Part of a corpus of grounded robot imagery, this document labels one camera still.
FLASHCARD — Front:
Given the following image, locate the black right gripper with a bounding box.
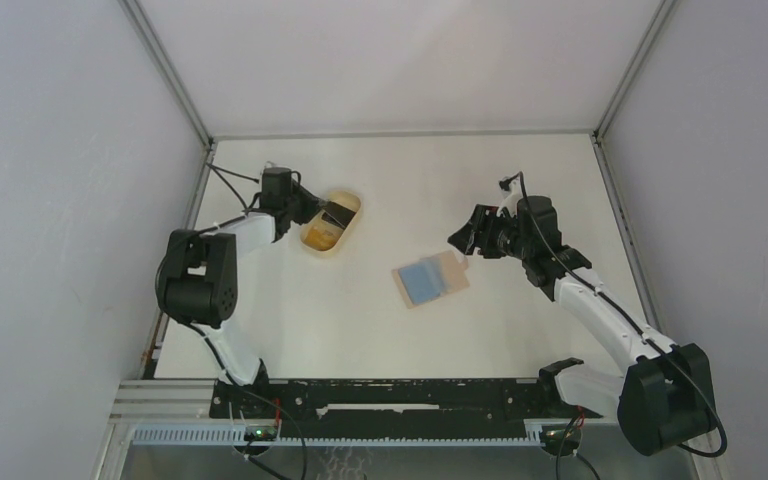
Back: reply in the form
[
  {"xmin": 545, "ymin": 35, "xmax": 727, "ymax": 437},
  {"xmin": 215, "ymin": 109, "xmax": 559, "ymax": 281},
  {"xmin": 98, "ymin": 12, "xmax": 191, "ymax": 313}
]
[{"xmin": 448, "ymin": 203, "xmax": 533, "ymax": 261}]

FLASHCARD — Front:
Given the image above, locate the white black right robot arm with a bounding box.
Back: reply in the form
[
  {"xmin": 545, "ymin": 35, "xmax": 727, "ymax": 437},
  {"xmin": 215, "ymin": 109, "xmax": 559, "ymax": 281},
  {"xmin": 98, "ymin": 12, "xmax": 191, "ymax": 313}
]
[{"xmin": 448, "ymin": 195, "xmax": 725, "ymax": 456}]

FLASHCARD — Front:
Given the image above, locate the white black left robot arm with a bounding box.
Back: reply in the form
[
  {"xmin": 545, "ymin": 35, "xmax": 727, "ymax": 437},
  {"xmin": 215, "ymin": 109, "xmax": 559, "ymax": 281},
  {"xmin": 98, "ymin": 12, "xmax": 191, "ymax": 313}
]
[{"xmin": 155, "ymin": 166, "xmax": 361, "ymax": 417}]

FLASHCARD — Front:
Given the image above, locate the black VIP card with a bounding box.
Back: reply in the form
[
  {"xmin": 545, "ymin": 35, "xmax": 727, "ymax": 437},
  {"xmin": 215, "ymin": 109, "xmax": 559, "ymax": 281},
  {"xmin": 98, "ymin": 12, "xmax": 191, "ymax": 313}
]
[{"xmin": 322, "ymin": 201, "xmax": 357, "ymax": 230}]

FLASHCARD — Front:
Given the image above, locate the gold VIP card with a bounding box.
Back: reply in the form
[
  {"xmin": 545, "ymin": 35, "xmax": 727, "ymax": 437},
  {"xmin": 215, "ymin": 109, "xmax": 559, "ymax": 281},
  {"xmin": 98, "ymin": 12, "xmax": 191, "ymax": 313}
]
[{"xmin": 302, "ymin": 223, "xmax": 344, "ymax": 252}]

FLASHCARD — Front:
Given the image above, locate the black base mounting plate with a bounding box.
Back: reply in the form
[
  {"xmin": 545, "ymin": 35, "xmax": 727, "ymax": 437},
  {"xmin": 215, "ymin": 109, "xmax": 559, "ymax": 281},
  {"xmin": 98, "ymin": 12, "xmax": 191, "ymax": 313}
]
[{"xmin": 208, "ymin": 378, "xmax": 597, "ymax": 420}]

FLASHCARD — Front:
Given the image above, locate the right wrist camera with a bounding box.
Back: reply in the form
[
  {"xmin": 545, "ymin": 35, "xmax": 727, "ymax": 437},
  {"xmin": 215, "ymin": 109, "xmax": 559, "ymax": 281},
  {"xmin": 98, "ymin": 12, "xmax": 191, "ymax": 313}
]
[{"xmin": 497, "ymin": 172, "xmax": 524, "ymax": 218}]

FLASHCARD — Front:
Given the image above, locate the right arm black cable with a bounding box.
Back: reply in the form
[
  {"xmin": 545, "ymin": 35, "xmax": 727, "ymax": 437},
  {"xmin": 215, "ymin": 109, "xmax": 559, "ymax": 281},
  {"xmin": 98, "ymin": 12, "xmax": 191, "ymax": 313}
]
[{"xmin": 499, "ymin": 172, "xmax": 728, "ymax": 458}]

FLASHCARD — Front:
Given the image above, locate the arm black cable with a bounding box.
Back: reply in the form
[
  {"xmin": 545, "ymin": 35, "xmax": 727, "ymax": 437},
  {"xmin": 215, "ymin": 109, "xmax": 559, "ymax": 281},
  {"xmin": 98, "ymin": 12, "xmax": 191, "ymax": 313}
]
[
  {"xmin": 154, "ymin": 162, "xmax": 279, "ymax": 386},
  {"xmin": 499, "ymin": 172, "xmax": 728, "ymax": 458}
]

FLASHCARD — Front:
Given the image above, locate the aluminium frame rail back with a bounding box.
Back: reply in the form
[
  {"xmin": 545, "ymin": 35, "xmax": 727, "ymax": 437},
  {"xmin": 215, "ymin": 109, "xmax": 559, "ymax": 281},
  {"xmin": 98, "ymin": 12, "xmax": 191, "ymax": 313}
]
[{"xmin": 212, "ymin": 128, "xmax": 595, "ymax": 143}]

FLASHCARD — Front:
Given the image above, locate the aluminium frame rail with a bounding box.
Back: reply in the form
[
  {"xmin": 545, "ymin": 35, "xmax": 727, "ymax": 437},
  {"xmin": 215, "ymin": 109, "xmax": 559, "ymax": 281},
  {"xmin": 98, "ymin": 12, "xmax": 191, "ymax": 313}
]
[
  {"xmin": 122, "ymin": 0, "xmax": 216, "ymax": 286},
  {"xmin": 592, "ymin": 0, "xmax": 680, "ymax": 256},
  {"xmin": 212, "ymin": 128, "xmax": 595, "ymax": 143}
]

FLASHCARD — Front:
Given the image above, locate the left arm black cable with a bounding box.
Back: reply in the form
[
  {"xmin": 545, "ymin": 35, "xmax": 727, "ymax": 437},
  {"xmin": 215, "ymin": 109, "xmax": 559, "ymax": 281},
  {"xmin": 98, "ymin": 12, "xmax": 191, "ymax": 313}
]
[{"xmin": 154, "ymin": 162, "xmax": 279, "ymax": 386}]

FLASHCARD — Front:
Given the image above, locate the aluminium frame rail right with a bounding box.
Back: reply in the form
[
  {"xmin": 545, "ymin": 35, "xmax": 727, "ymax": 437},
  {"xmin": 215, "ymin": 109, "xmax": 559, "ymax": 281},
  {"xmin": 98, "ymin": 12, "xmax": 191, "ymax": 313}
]
[{"xmin": 592, "ymin": 0, "xmax": 680, "ymax": 256}]

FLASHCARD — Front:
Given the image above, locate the white slotted cable duct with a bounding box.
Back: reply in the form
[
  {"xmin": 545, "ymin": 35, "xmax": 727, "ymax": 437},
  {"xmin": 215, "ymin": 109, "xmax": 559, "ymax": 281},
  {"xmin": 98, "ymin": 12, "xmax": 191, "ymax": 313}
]
[{"xmin": 131, "ymin": 424, "xmax": 545, "ymax": 447}]

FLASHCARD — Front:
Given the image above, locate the aluminium frame rail left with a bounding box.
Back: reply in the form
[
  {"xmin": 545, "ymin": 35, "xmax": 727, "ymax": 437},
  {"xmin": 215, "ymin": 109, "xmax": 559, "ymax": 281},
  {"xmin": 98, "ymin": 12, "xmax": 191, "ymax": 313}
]
[{"xmin": 122, "ymin": 0, "xmax": 216, "ymax": 286}]

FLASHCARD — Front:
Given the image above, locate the front aluminium rail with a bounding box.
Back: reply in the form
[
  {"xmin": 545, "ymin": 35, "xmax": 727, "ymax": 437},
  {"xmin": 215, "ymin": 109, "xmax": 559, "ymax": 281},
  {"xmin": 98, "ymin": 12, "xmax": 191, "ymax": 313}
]
[{"xmin": 109, "ymin": 377, "xmax": 711, "ymax": 425}]

